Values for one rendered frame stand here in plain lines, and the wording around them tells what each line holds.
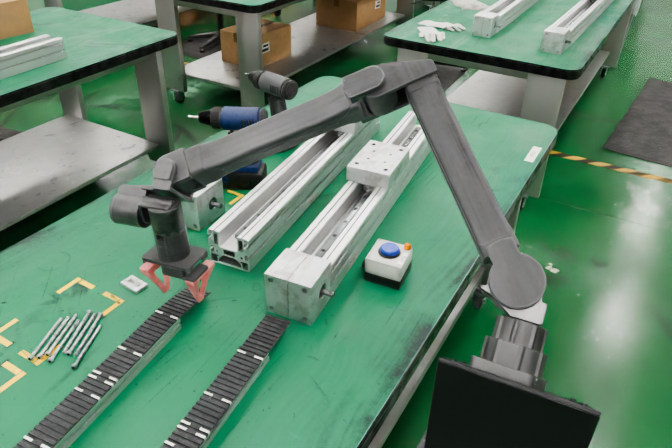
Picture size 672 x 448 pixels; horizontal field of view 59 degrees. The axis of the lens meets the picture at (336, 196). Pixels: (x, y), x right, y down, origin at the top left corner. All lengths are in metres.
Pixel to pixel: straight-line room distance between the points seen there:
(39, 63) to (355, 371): 1.95
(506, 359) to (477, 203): 0.23
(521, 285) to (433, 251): 0.54
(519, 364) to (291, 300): 0.47
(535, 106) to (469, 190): 1.95
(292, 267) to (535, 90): 1.89
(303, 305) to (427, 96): 0.45
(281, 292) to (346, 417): 0.27
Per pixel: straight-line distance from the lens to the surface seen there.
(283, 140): 1.00
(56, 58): 2.70
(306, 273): 1.13
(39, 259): 1.45
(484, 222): 0.89
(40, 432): 1.05
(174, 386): 1.09
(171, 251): 1.08
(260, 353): 1.07
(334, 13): 5.06
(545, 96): 2.81
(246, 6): 3.46
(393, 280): 1.24
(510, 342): 0.86
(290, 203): 1.40
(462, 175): 0.92
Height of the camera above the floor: 1.58
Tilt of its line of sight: 31 degrees down
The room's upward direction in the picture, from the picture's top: 1 degrees clockwise
